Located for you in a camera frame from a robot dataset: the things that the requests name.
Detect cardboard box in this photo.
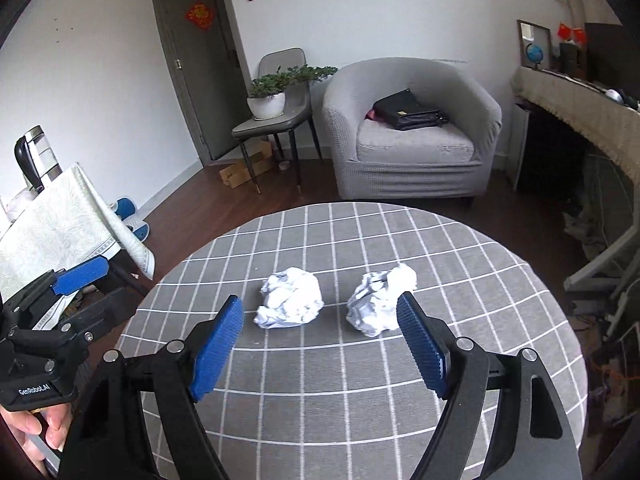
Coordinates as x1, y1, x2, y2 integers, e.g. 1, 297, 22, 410
219, 140, 276, 189

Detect small red flags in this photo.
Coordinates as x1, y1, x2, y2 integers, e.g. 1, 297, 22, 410
557, 22, 587, 44

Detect grey armchair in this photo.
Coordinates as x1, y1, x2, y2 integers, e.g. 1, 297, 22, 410
321, 58, 502, 202

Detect black television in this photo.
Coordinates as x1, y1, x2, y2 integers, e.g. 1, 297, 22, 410
584, 22, 640, 97

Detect grey dining chair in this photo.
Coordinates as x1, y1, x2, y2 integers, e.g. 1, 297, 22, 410
231, 47, 324, 196

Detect cabinet with lace cloth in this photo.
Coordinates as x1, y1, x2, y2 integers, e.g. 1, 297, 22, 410
510, 66, 640, 187

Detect table with pale tablecloth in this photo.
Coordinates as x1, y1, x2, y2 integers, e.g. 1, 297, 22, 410
0, 162, 157, 323

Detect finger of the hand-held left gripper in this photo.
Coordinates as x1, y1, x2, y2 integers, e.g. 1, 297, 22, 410
5, 256, 111, 311
7, 285, 143, 356

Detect framed picture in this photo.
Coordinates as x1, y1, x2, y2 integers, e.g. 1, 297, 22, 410
516, 19, 554, 69

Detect potted plant in white pot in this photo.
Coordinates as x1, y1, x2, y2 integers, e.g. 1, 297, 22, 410
246, 64, 339, 121

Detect round table checked cloth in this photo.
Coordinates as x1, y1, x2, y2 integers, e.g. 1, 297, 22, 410
117, 202, 589, 480

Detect white metal rack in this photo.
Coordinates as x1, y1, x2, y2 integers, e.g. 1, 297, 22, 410
564, 225, 640, 292

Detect steel electric kettle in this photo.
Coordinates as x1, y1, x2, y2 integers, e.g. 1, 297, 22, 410
14, 126, 63, 196

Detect blue white slipper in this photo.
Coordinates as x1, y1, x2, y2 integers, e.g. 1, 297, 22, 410
109, 197, 139, 221
122, 220, 151, 242

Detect white paper ball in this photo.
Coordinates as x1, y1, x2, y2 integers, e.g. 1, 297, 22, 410
346, 264, 418, 337
254, 267, 325, 330

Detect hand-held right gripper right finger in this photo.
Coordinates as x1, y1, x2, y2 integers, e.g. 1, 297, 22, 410
395, 290, 583, 480

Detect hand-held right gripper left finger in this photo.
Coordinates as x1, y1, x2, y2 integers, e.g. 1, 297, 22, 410
57, 294, 246, 480

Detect black handbag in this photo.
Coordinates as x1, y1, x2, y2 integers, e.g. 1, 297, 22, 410
372, 88, 451, 132

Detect person's left hand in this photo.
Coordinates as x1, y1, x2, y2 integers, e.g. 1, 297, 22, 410
0, 400, 73, 476

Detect grey door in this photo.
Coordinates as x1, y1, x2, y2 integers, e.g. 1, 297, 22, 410
151, 0, 251, 167

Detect red diamond door decoration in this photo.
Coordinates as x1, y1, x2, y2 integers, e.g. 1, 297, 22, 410
185, 2, 214, 31

